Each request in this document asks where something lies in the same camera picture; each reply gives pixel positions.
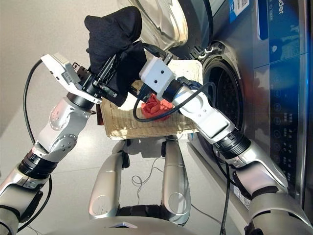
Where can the silver robot leg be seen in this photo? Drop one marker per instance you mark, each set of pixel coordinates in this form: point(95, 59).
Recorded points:
point(176, 176)
point(107, 176)

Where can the grey washing machine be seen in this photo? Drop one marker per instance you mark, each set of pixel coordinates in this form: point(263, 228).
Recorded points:
point(281, 122)

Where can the blue white machine label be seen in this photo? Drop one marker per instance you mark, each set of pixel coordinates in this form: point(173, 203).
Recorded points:
point(238, 11)

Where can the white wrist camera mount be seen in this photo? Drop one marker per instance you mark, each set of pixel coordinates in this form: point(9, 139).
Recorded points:
point(56, 66)
point(156, 73)

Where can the black cloth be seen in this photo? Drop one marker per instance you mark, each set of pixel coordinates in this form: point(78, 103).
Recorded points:
point(110, 31)

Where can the pale woven basket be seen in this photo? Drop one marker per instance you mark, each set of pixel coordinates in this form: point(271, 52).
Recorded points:
point(146, 129)

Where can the red cloth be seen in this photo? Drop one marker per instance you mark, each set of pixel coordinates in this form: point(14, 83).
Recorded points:
point(154, 107)

